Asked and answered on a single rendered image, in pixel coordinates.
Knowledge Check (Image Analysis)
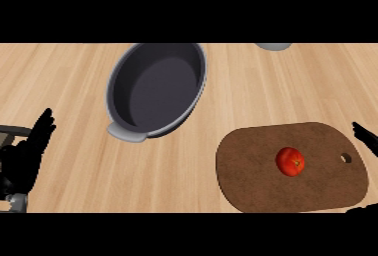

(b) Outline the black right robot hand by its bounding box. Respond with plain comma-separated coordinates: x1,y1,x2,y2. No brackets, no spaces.
344,121,378,214

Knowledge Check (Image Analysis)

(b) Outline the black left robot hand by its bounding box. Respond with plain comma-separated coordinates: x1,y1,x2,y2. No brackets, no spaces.
0,107,59,202

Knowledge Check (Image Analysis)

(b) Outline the red tomato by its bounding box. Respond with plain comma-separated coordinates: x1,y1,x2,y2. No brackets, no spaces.
273,146,307,178

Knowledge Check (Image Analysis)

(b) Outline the brown cutting board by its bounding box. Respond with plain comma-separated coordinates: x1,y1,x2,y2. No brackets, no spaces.
214,121,370,214

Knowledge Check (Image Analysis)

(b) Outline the dark grey oval pot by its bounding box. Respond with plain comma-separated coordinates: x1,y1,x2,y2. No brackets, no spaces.
103,42,209,144

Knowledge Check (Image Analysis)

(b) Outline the dark grey framed object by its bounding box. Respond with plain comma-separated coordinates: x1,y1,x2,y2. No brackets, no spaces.
0,124,35,146

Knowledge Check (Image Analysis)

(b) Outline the grey round object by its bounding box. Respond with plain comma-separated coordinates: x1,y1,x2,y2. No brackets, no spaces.
252,42,295,53

